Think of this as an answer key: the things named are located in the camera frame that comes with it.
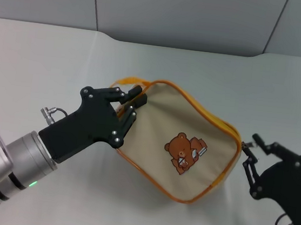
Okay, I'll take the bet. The left gripper cable connector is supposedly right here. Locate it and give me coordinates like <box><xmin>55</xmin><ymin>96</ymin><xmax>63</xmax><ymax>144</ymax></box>
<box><xmin>38</xmin><ymin>105</ymin><xmax>69</xmax><ymax>126</ymax></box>

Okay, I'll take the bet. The beige bear print food bag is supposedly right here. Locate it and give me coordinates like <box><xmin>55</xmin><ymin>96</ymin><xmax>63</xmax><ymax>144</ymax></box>
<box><xmin>97</xmin><ymin>73</ymin><xmax>250</xmax><ymax>211</ymax></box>

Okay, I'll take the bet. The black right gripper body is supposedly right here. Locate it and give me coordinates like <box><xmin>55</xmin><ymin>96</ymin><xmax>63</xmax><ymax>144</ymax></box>
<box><xmin>246</xmin><ymin>149</ymin><xmax>301</xmax><ymax>225</ymax></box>

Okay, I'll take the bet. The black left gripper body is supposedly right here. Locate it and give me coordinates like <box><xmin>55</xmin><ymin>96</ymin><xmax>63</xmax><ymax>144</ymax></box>
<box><xmin>35</xmin><ymin>80</ymin><xmax>131</xmax><ymax>170</ymax></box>

